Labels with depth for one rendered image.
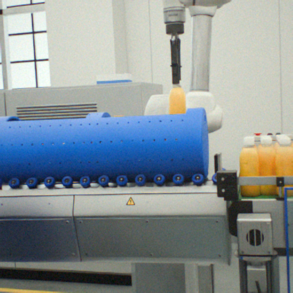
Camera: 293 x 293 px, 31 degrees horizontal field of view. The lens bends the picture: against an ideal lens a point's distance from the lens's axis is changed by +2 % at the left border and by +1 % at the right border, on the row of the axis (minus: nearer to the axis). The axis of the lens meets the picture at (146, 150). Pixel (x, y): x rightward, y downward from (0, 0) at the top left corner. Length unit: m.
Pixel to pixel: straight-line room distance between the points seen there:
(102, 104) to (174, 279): 1.57
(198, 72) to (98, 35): 2.32
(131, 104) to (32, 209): 1.67
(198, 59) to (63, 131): 0.88
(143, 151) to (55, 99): 1.99
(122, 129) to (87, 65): 2.88
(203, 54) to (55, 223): 1.12
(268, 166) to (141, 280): 1.02
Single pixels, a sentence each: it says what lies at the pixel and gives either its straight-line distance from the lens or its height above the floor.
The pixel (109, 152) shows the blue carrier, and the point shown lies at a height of 1.08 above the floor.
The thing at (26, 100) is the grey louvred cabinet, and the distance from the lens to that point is 4.04.
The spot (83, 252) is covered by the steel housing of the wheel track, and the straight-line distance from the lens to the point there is 2.21.
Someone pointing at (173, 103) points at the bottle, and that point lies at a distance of 2.15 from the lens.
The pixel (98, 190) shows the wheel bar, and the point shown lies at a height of 0.92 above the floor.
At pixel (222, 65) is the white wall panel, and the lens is 4.81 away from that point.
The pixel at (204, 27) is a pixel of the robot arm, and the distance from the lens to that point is 2.71.
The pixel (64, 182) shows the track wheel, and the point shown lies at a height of 0.96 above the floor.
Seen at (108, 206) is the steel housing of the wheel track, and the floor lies 0.86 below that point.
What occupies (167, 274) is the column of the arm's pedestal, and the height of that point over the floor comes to 0.44.
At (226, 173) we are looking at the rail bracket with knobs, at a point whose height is 1.00.
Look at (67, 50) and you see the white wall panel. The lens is 4.99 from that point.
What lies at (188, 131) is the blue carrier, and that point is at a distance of 1.99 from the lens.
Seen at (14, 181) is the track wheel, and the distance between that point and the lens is 2.23.
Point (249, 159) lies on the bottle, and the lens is 1.95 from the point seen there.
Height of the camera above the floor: 1.21
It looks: 4 degrees down
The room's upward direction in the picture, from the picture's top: 3 degrees counter-clockwise
